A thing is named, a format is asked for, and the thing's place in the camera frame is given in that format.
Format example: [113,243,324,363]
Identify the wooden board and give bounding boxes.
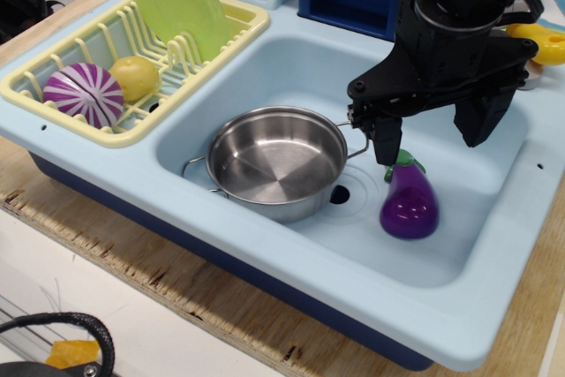
[0,0,565,377]

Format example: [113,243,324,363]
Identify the light blue toy sink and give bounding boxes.
[1,0,564,371]

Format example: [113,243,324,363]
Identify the pale yellow dish rack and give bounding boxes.
[1,0,270,147]

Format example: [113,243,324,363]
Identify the green plastic plate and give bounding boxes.
[134,0,230,61]

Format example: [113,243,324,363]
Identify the purple toy eggplant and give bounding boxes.
[380,149,440,240]

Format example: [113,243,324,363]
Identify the yellow toy potato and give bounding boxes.
[109,56,161,102]

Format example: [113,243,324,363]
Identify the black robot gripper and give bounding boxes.
[348,0,539,166]

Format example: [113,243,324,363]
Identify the yellow tape piece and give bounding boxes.
[45,340,101,370]

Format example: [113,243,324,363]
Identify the grey toy faucet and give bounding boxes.
[520,60,545,91]

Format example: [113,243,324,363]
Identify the purple white striped onion toy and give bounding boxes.
[42,63,124,129]

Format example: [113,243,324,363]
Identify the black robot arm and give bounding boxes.
[348,0,543,165]

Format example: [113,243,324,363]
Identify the stainless steel pot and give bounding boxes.
[179,106,370,223]

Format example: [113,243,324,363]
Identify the black braided cable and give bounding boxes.
[0,312,116,377]

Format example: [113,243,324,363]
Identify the yellow toy faucet handle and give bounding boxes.
[506,24,564,66]

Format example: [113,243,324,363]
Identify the black bag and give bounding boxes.
[1,0,64,44]

